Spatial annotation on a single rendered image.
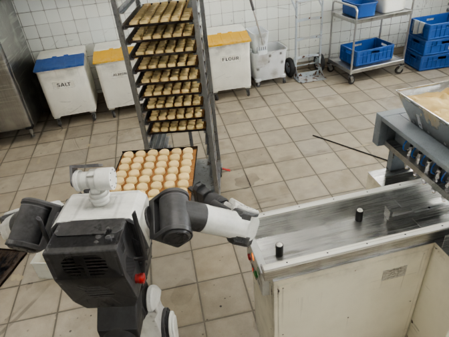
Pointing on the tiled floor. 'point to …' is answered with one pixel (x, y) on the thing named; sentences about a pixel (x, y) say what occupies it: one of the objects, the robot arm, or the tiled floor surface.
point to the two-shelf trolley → (355, 41)
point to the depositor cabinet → (423, 316)
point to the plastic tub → (39, 263)
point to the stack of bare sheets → (9, 262)
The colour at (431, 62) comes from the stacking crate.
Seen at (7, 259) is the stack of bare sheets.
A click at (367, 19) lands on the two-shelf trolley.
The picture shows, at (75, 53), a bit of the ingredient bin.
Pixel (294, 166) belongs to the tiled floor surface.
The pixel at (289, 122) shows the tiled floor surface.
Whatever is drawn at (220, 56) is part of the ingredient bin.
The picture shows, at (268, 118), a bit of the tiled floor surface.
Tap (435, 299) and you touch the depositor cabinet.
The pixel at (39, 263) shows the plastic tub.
